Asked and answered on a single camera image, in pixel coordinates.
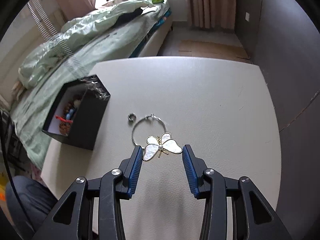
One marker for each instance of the green packet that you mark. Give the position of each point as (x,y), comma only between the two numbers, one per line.
(158,0)

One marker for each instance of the light green duvet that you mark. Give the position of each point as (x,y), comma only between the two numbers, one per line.
(100,22)

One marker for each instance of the white low table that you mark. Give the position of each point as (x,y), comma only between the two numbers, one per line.
(200,105)

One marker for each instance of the white wall socket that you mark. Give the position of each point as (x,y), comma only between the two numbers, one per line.
(247,16)

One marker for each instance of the colourful printed bed cover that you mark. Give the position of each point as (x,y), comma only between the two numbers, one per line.
(160,23)

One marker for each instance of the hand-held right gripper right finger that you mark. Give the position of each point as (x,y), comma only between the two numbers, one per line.
(190,172)

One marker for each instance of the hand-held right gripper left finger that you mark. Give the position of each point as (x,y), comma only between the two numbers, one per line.
(135,171)

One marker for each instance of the green bed sheet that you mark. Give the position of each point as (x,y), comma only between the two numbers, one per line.
(107,45)

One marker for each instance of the grey wardrobe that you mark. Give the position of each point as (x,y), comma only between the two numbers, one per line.
(287,55)

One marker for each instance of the person's leg in jeans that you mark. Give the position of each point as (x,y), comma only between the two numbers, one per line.
(27,200)

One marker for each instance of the black gift box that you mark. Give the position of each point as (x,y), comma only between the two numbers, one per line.
(92,125)

